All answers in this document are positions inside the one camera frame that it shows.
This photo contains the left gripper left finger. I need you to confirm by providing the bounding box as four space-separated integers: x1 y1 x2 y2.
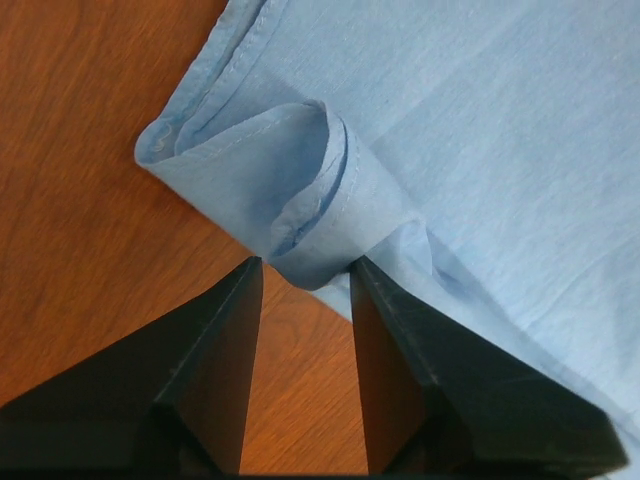
1 257 263 475

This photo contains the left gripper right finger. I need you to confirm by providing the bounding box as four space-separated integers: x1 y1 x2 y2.
350 258 628 475

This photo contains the light blue long sleeve shirt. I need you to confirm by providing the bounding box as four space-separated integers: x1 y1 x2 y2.
133 0 640 431

